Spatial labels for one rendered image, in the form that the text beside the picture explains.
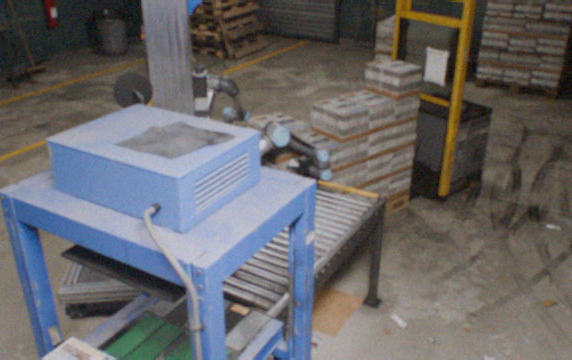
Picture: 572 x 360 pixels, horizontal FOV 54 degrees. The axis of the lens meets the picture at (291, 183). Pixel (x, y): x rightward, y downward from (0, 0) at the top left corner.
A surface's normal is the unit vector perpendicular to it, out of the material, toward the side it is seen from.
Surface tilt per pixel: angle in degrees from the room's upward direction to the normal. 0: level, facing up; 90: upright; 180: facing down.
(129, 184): 90
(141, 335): 0
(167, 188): 90
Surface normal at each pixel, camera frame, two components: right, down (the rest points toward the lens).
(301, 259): -0.51, 0.38
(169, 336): 0.00, -0.90
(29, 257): 0.86, 0.23
